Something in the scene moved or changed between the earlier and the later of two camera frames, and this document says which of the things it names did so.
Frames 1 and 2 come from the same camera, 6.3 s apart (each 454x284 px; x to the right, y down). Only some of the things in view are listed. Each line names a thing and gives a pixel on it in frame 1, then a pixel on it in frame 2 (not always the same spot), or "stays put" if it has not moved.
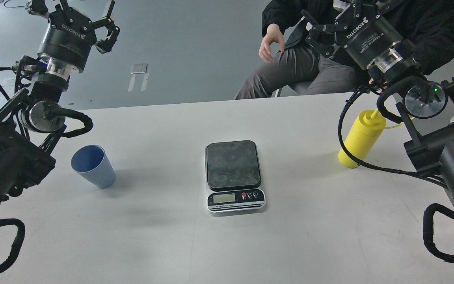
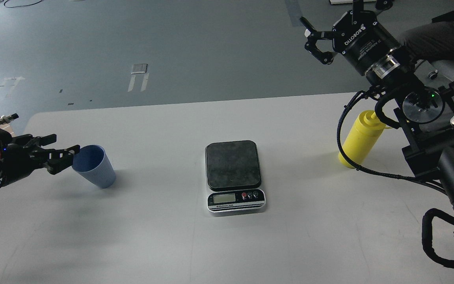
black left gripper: [68, 38] -> [17, 161]
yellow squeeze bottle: [362, 139] stays put
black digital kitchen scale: [233, 177] stays put
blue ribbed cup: [91, 161] stays put
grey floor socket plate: [139, 68] stays put
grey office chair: [285, 91] -> [437, 73]
